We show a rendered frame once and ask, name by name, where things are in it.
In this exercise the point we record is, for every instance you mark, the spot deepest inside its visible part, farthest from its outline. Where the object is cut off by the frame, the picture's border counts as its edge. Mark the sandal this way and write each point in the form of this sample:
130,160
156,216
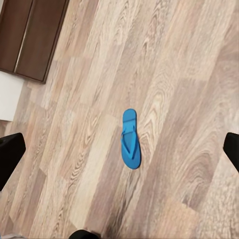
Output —
130,149

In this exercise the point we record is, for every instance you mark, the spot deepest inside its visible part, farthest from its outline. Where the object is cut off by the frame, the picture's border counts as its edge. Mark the bench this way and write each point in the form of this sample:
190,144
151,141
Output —
29,32

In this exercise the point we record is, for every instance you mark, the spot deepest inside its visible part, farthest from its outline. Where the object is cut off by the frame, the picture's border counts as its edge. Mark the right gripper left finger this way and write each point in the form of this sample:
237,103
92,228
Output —
12,148

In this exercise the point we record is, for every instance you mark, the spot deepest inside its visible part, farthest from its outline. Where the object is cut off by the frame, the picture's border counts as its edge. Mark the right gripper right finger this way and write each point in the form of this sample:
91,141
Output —
231,148

